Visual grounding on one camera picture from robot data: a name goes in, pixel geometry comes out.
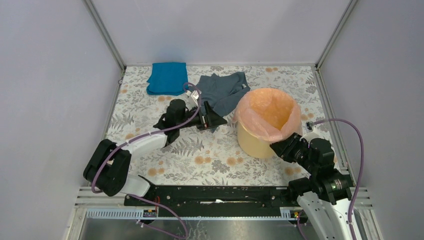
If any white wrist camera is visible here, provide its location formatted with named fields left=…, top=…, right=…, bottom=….
left=185, top=86, right=202, bottom=107
left=301, top=121, right=324, bottom=145

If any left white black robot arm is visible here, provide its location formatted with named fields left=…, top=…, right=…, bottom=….
left=83, top=99, right=227, bottom=206

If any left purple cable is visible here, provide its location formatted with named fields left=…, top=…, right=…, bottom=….
left=90, top=82, right=203, bottom=240

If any left aluminium corner post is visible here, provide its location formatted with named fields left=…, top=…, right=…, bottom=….
left=82, top=0, right=126, bottom=72

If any perforated metal cable rail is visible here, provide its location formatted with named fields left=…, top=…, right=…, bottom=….
left=86, top=205, right=296, bottom=221

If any right aluminium corner post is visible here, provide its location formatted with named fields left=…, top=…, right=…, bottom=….
left=315, top=0, right=359, bottom=69

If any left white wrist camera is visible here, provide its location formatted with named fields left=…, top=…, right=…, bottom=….
left=185, top=86, right=202, bottom=107

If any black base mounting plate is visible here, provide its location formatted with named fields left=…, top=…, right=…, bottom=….
left=124, top=185, right=301, bottom=211

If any folded blue cloth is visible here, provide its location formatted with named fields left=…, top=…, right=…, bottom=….
left=146, top=62, right=188, bottom=96

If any aluminium corner post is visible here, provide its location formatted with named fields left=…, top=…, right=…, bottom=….
left=82, top=0, right=126, bottom=72
left=315, top=0, right=359, bottom=69

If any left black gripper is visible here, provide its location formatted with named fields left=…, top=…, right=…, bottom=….
left=177, top=101, right=227, bottom=131

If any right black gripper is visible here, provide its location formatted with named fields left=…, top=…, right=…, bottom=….
left=268, top=131, right=317, bottom=173

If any yellow round trash bin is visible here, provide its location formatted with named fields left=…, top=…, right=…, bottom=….
left=232, top=87, right=303, bottom=159

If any floral patterned table mat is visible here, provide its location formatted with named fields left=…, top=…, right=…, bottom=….
left=106, top=65, right=325, bottom=186

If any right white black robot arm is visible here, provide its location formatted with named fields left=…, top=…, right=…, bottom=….
left=270, top=132, right=362, bottom=240

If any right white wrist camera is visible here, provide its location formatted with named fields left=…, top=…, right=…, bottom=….
left=301, top=121, right=324, bottom=145

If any pink plastic trash bag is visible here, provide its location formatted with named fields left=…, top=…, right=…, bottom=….
left=232, top=87, right=303, bottom=144

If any grey crumpled shirt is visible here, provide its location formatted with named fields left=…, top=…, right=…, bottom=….
left=196, top=72, right=251, bottom=117

